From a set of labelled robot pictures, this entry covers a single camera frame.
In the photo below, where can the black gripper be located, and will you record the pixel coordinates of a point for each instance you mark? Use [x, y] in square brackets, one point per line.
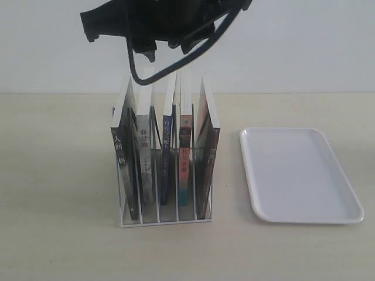
[136, 18]

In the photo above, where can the blue cover moon book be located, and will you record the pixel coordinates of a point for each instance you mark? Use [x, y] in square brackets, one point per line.
[166, 136]

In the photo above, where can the red teal spine book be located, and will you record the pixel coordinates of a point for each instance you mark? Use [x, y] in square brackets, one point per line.
[185, 135]

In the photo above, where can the black spine book leftmost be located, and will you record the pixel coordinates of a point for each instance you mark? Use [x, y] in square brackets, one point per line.
[123, 138]

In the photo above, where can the grey white spine book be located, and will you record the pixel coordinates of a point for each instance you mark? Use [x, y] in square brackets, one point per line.
[144, 134]

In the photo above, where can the dark brown book rightmost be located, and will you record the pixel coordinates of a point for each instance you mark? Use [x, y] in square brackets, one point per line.
[208, 132]

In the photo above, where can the white plastic tray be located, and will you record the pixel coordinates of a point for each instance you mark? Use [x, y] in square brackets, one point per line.
[294, 177]

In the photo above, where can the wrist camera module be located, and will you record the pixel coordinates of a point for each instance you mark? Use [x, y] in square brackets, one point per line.
[187, 40]

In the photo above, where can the white wire book rack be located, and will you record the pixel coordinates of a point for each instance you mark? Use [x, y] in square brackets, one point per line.
[172, 212]

